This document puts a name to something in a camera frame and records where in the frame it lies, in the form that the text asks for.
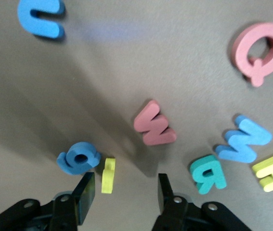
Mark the red lowercase letter w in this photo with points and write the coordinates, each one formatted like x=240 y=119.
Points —
x=150 y=137

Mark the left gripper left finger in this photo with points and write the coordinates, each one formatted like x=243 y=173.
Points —
x=83 y=197

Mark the red uppercase letter Q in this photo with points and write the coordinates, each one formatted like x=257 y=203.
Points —
x=242 y=50

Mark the teal uppercase letter R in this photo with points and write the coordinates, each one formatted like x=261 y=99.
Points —
x=213 y=180

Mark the blue lowercase letter g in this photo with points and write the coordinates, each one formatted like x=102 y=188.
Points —
x=71 y=166

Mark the blue uppercase letter M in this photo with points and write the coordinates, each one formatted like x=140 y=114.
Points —
x=239 y=149

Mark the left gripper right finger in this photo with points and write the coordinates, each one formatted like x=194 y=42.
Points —
x=167 y=202

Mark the blue lowercase letter m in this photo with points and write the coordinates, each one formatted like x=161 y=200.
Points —
x=25 y=16

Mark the yellow lowercase letter h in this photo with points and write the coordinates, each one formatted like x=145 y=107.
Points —
x=107 y=178

